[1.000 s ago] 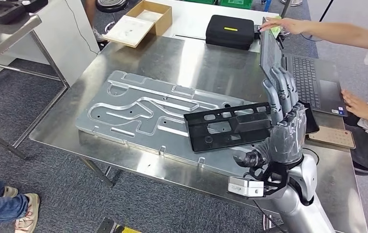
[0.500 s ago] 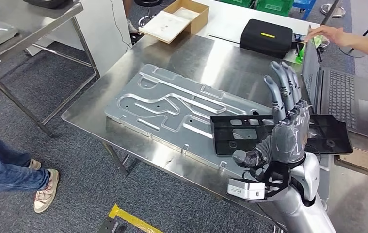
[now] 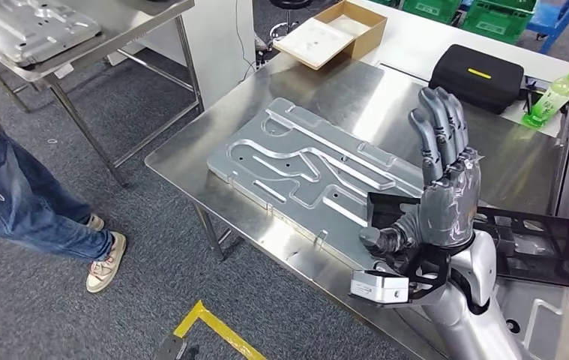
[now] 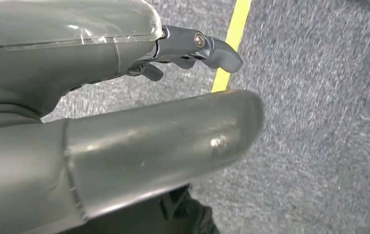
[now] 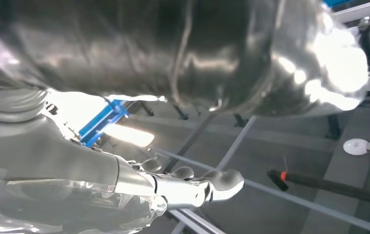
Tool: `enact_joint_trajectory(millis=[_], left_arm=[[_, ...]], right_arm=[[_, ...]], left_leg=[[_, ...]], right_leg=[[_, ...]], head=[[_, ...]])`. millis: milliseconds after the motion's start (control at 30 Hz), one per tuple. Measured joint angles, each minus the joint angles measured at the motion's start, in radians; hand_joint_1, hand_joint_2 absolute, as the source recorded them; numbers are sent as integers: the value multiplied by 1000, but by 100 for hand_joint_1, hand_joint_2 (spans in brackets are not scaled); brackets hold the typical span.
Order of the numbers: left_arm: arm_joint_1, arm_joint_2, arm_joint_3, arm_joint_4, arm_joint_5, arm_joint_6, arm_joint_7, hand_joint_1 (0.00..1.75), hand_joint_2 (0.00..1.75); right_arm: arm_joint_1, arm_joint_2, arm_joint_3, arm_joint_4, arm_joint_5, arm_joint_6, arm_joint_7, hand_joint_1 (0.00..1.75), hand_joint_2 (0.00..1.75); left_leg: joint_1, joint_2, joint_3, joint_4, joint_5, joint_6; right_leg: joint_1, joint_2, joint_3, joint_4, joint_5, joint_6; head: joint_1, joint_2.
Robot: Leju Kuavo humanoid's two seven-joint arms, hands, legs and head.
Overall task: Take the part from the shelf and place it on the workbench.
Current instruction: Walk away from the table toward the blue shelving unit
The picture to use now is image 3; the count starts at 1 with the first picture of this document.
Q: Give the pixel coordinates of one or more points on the green plastic crate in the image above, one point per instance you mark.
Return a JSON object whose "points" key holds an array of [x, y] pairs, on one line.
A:
{"points": [[497, 20], [430, 9]]}

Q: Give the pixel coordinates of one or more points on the steel side table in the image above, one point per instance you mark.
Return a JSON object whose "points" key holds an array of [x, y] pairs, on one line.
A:
{"points": [[130, 25]]}

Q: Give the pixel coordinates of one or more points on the black camera bracket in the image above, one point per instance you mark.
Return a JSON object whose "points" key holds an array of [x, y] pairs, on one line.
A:
{"points": [[430, 271]]}

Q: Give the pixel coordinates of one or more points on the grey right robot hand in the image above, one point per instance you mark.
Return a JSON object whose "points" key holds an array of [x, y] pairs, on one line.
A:
{"points": [[445, 213]]}

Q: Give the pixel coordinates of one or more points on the chrome chair base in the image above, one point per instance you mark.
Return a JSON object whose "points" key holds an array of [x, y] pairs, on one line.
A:
{"points": [[278, 31]]}

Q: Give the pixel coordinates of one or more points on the small grey metal plate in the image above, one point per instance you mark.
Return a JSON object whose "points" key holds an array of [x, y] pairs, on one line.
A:
{"points": [[26, 30]]}

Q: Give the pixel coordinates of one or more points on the person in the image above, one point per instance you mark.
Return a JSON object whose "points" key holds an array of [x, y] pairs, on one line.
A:
{"points": [[26, 208]]}

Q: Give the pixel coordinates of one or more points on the dark left robot hand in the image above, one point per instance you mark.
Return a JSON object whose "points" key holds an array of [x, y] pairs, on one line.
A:
{"points": [[175, 349]]}

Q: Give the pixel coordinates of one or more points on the brown cardboard box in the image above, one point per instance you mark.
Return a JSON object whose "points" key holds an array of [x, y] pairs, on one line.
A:
{"points": [[371, 42]]}

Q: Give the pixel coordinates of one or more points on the white cabinet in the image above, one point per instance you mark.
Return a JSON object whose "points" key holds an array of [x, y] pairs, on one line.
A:
{"points": [[219, 49]]}

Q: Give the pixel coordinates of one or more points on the blue metal cart frame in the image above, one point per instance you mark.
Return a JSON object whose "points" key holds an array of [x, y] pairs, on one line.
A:
{"points": [[555, 17]]}

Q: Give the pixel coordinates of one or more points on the steel workbench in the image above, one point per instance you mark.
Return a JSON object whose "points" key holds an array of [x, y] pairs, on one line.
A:
{"points": [[363, 94]]}

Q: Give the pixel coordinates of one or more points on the large stamped metal panel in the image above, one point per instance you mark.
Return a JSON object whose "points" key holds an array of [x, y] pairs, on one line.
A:
{"points": [[289, 164]]}

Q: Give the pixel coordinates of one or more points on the black case with yellow label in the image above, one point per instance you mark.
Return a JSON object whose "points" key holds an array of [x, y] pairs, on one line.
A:
{"points": [[473, 87]]}

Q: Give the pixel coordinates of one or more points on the white table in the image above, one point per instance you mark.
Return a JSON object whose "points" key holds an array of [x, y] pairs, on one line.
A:
{"points": [[413, 44]]}

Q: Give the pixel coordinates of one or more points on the green plastic bottle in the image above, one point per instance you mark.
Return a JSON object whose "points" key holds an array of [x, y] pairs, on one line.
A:
{"points": [[550, 102]]}

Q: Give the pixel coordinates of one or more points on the black round ribbed disc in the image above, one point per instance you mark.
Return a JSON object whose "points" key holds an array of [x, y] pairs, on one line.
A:
{"points": [[289, 3]]}

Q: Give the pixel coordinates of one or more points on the white foam slab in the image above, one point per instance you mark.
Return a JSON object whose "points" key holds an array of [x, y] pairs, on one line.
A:
{"points": [[314, 42]]}

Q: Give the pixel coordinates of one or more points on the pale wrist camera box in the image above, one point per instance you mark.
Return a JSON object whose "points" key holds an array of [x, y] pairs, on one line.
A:
{"points": [[378, 288]]}

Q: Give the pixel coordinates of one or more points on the long black plastic part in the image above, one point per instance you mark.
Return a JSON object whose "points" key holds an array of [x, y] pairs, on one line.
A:
{"points": [[562, 248]]}

